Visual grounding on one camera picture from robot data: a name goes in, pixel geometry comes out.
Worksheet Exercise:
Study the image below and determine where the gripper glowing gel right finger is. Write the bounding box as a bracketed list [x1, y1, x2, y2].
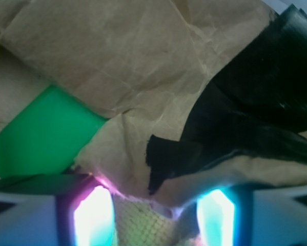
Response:
[196, 184, 307, 245]

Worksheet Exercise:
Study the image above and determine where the yellow knitted cloth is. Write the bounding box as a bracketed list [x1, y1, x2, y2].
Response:
[113, 195, 200, 245]

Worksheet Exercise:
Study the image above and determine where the green plastic block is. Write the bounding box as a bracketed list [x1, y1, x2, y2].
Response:
[0, 86, 107, 178]

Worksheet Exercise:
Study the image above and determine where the gripper glowing gel left finger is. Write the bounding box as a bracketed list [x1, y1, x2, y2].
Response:
[0, 174, 115, 245]

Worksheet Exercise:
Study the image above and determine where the brown paper bag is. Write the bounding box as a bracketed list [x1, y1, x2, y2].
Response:
[0, 1, 307, 209]

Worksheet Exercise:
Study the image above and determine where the black tape back corner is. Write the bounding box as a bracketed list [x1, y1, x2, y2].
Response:
[146, 6, 307, 195]

